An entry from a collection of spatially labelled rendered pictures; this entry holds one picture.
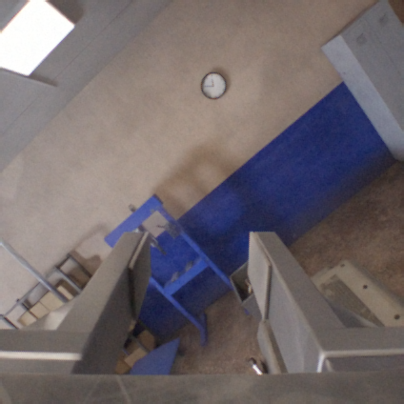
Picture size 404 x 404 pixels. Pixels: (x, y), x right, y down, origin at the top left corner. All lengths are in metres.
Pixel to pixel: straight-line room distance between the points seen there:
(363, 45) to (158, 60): 2.32
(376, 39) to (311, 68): 0.75
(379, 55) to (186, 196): 2.77
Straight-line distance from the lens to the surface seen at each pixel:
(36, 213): 4.51
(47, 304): 4.59
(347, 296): 1.10
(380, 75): 3.85
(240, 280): 3.47
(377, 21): 3.92
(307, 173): 4.07
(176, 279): 3.72
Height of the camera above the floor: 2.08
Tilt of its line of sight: 11 degrees down
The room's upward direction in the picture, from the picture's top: 42 degrees counter-clockwise
